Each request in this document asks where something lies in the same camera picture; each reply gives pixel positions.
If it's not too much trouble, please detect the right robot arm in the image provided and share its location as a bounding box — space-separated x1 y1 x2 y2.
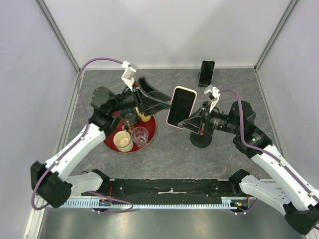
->
178 101 319 235

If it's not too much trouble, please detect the light blue cable duct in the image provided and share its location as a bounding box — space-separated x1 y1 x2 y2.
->
61 197 240 210

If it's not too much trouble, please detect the clear drinking glass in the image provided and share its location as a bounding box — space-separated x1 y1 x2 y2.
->
131 126 149 148

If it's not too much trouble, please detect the dark green glass cup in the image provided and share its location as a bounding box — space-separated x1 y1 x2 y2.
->
120 111 138 126

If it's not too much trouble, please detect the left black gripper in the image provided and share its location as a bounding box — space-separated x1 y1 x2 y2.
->
109 77 171 117

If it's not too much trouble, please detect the red round tray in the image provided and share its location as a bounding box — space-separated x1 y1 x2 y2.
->
104 116 157 154

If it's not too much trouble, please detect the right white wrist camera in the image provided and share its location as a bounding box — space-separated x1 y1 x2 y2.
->
204 85 220 113

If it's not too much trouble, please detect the blue-edged black phone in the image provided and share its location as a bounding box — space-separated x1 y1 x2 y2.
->
200 60 215 75

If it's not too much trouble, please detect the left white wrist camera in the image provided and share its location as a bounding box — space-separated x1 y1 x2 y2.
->
121 61 138 91

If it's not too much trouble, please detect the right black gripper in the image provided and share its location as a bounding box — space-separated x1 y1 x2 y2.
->
179 101 241 135

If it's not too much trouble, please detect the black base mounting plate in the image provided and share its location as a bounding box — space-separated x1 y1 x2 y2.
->
97 179 254 205

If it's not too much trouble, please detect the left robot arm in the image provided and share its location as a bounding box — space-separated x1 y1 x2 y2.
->
30 77 171 208

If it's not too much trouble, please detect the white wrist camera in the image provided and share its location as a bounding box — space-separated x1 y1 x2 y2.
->
204 85 220 113
121 61 138 91

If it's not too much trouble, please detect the cream cup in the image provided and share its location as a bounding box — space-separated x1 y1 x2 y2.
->
113 130 134 153

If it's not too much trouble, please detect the yellow mug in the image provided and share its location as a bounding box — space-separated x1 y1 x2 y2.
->
137 112 152 122

